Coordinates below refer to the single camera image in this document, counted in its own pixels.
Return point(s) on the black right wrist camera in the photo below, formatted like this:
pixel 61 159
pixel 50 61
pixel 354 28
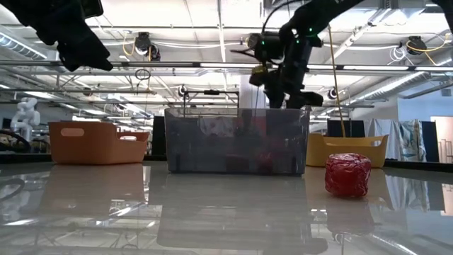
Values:
pixel 265 47

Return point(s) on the white robot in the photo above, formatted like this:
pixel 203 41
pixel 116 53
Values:
pixel 24 117

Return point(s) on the orange plastic basket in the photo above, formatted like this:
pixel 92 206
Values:
pixel 95 148

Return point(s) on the grey translucent plastic basket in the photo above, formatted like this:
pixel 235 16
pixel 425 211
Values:
pixel 212 148

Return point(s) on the large red wrapped block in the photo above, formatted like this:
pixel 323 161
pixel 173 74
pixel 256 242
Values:
pixel 348 175

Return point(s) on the black frame stand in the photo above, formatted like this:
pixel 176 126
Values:
pixel 212 93

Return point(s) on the yellow plastic basket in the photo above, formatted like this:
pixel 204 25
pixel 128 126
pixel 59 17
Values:
pixel 318 152

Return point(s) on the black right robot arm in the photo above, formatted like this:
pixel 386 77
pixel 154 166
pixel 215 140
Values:
pixel 318 14

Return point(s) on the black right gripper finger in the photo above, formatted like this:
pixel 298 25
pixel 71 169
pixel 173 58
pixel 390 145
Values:
pixel 277 100
pixel 304 100

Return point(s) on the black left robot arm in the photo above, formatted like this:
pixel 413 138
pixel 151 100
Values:
pixel 10 8

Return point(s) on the black curtain panel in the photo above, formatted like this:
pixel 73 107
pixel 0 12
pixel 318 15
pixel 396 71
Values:
pixel 354 127
pixel 430 141
pixel 158 136

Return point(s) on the white hanging sheet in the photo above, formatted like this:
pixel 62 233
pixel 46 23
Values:
pixel 384 138

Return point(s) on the patterned hanging sheet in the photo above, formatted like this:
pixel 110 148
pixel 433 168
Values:
pixel 410 138

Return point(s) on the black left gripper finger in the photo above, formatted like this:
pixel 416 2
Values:
pixel 85 60

